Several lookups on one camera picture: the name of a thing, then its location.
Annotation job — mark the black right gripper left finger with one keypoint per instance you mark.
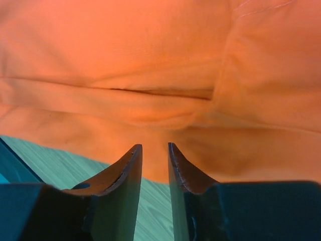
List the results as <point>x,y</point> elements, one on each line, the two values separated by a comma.
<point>113,196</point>

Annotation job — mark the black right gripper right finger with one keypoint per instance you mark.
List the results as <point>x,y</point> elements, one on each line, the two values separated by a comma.
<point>195,201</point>

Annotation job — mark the orange t shirt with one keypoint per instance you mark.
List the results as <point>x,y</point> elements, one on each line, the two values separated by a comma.
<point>234,84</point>

